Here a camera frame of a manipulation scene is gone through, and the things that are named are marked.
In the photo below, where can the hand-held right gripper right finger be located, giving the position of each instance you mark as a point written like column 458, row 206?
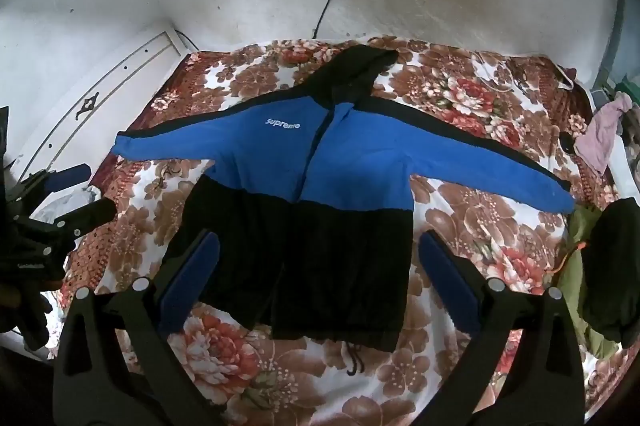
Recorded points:
column 447, row 281

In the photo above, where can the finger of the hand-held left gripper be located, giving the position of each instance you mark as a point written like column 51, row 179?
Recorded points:
column 92, row 212
column 70, row 173

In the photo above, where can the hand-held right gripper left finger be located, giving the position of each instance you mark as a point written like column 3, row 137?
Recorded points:
column 192, row 278

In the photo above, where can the blue and black hooded jacket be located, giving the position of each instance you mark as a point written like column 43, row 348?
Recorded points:
column 350, row 146

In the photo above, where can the person's left hand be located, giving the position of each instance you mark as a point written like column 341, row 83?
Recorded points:
column 25, row 316

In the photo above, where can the floral blanket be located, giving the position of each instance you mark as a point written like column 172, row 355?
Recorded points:
column 500, row 231

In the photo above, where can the white panelled headboard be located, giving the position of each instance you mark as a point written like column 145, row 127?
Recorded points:
column 125, row 66

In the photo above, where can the olive green cloth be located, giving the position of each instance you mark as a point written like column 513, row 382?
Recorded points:
column 575, row 296

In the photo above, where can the black cloth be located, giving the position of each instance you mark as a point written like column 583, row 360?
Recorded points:
column 615, row 266

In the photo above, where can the small black object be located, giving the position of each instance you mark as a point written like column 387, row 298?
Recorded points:
column 567, row 142

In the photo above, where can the pink cloth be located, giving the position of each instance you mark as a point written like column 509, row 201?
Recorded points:
column 600, row 136

